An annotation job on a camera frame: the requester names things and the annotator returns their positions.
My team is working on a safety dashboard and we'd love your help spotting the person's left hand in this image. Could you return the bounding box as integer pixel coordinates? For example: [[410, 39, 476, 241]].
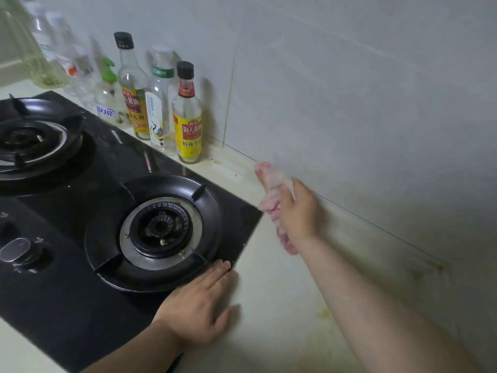
[[152, 259, 233, 350]]

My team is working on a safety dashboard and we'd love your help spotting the person's right hand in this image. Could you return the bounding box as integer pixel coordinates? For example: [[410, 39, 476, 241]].
[[279, 178, 321, 249]]

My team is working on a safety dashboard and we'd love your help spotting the pink dish cloth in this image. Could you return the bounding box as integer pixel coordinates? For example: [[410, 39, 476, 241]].
[[254, 162, 300, 256]]

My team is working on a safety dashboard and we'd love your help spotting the person's right forearm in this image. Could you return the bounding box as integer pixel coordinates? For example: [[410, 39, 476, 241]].
[[295, 235, 486, 373]]

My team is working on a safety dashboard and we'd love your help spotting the black round stove burner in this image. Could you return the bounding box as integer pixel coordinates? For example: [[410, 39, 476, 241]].
[[0, 95, 84, 181], [84, 174, 223, 294]]

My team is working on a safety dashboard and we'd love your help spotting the black glass gas stove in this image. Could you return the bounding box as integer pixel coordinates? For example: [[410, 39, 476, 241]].
[[0, 90, 263, 373]]

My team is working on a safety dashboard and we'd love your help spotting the white cap green band bottle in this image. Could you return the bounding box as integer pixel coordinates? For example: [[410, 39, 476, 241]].
[[145, 44, 178, 152]]

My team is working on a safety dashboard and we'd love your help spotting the black cap yellow label bottle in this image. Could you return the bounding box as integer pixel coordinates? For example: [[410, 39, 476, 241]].
[[113, 31, 151, 141]]

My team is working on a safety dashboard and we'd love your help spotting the green pump clear bottle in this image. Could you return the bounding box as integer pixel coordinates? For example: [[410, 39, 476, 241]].
[[93, 56, 129, 128]]

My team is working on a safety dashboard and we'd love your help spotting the clear bottle red label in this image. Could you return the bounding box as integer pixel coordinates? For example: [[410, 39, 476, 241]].
[[46, 11, 100, 110]]

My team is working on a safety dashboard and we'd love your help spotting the clear bottle yellowish oil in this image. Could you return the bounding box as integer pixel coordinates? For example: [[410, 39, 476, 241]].
[[0, 0, 70, 90]]

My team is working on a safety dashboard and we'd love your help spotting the clear bottle white label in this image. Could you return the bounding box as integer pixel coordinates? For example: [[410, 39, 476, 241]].
[[23, 0, 59, 63]]

